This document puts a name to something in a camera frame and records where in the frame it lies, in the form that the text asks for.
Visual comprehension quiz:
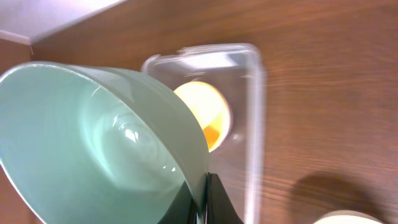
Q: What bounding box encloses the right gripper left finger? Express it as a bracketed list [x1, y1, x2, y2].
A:
[158, 182, 198, 224]

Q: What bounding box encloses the mint green bowl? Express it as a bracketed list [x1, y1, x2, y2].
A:
[1, 62, 209, 223]

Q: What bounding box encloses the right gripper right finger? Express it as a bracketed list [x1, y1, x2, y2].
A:
[206, 173, 243, 224]

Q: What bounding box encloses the white bowl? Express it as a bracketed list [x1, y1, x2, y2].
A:
[313, 210, 384, 224]

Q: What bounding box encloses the yellow bowl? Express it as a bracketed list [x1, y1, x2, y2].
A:
[174, 81, 233, 152]

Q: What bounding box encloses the clear plastic storage container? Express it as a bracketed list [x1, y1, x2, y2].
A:
[141, 44, 264, 223]

